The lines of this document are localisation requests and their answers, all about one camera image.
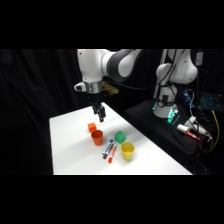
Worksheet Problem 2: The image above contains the black curtain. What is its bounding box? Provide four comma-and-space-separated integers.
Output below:
0, 49, 224, 176

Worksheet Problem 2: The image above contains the brown marker pen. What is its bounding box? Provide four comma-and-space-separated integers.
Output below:
102, 142, 117, 160

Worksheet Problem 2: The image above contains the grey box on pole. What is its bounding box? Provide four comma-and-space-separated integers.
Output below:
194, 49, 204, 67

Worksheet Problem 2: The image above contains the green block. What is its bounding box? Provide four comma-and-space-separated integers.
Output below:
114, 130, 126, 145

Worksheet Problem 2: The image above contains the blue cable bundle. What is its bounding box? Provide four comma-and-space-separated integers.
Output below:
182, 89, 196, 108

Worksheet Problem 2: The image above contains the orange cup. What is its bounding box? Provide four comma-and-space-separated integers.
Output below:
90, 129, 105, 147

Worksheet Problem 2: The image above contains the small green light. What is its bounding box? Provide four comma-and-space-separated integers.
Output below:
166, 107, 180, 125

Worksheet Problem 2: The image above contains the yellow cable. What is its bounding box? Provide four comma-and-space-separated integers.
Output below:
211, 109, 222, 153

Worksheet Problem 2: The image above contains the red marker pen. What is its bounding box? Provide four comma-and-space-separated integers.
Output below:
107, 144, 118, 164

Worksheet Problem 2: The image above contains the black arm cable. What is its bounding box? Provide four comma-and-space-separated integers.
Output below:
103, 49, 178, 92

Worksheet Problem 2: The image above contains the white cable with plug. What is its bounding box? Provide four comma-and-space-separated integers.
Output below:
188, 114, 214, 143

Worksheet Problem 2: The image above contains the yellow cup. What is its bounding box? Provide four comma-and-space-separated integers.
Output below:
120, 141, 136, 162

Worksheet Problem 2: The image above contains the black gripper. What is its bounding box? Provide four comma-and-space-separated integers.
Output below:
87, 91, 107, 124

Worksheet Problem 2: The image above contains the tan wrist camera mount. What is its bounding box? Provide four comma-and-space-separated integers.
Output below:
101, 80, 120, 97

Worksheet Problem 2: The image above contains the orange block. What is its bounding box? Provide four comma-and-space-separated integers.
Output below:
87, 122, 98, 134

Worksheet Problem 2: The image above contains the blue lit keyboard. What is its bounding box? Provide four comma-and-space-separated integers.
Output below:
199, 93, 224, 112

